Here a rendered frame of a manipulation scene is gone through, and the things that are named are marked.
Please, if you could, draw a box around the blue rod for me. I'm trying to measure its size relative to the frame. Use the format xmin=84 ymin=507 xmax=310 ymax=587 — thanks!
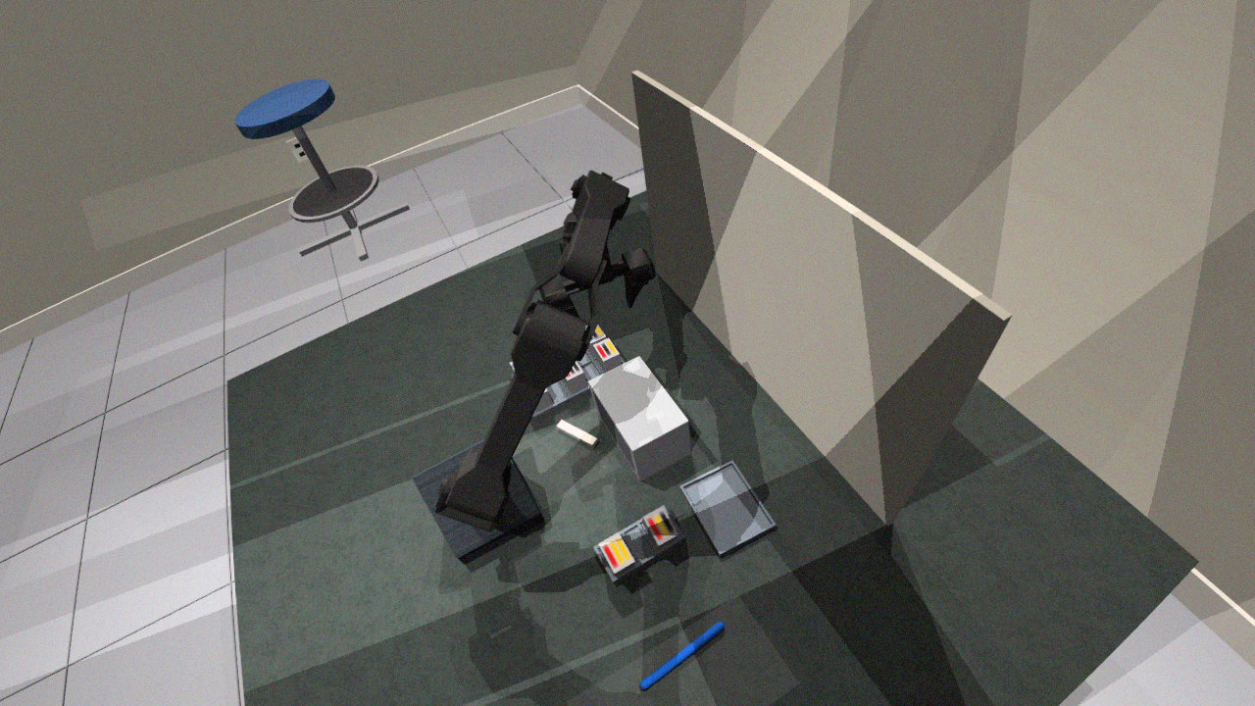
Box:
xmin=639 ymin=622 xmax=725 ymax=690

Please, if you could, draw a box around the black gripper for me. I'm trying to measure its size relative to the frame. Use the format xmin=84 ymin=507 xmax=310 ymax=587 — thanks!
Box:
xmin=538 ymin=245 xmax=656 ymax=317

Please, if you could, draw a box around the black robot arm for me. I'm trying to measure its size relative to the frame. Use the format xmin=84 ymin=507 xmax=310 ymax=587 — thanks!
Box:
xmin=435 ymin=171 xmax=630 ymax=532

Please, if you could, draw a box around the grey flat panel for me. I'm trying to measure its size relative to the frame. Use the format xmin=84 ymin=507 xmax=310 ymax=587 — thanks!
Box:
xmin=631 ymin=71 xmax=1013 ymax=527

